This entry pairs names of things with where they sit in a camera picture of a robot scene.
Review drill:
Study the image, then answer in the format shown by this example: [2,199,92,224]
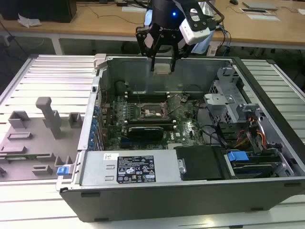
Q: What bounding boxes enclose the blue cable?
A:
[219,23,232,57]

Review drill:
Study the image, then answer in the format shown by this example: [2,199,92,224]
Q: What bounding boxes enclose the grey case latch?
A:
[93,53,108,70]

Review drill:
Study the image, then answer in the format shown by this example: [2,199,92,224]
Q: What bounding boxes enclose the hard disk in blue carrier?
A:
[227,149,280,179]

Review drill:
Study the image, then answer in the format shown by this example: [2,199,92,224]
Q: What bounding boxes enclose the white power strip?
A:
[122,6,147,13]

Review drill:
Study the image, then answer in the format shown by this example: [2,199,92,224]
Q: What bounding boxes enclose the black graphics card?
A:
[128,125,164,144]

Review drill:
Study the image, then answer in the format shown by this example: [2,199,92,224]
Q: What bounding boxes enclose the green motherboard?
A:
[104,93,206,151]

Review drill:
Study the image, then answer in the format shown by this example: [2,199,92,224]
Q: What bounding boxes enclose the grey metal bracket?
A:
[235,104,268,125]

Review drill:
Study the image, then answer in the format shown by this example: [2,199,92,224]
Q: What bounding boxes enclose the black drive bay cover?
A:
[173,146,231,181]

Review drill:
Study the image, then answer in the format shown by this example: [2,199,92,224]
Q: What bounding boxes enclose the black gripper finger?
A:
[136,25,160,72]
[170,39,192,72]

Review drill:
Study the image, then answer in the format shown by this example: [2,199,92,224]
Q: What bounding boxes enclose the grey parts rack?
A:
[0,96,84,182]

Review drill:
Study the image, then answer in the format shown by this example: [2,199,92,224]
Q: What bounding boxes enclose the black open PC case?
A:
[56,54,305,224]

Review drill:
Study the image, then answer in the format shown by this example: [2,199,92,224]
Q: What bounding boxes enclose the silver metal drive cage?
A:
[203,66,240,123]

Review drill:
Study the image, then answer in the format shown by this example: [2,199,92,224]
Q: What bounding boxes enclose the orange yellow red wires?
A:
[234,130,266,149]

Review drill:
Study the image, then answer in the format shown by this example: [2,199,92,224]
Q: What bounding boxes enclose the silver power supply unit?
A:
[80,150,183,186]

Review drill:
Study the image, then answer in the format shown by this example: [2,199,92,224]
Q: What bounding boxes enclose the CPU socket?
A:
[140,104,167,119]

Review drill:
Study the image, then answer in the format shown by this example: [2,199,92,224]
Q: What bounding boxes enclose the black cable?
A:
[197,123,230,146]

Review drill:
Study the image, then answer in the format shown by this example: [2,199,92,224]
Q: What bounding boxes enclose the RAM slot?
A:
[125,92,168,103]

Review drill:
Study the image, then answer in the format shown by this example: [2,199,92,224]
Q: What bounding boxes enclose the wooden desk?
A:
[0,0,305,57]

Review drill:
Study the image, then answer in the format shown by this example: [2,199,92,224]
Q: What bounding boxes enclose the crumpled white paper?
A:
[18,13,42,28]

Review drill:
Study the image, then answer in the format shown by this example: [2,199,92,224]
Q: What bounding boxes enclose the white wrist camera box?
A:
[179,8,212,45]

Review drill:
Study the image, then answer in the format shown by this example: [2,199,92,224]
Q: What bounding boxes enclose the green RAM stick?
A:
[0,154,52,161]

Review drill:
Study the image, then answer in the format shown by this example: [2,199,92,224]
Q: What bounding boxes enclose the black computer tower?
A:
[0,0,78,23]

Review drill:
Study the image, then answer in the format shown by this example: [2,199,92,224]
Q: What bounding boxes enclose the grey flat laptop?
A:
[242,1,278,11]

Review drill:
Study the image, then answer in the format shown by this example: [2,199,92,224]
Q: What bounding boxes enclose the black RAM stick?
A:
[126,124,176,131]

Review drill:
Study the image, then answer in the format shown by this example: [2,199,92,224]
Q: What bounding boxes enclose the silver CPU plate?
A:
[153,63,173,76]

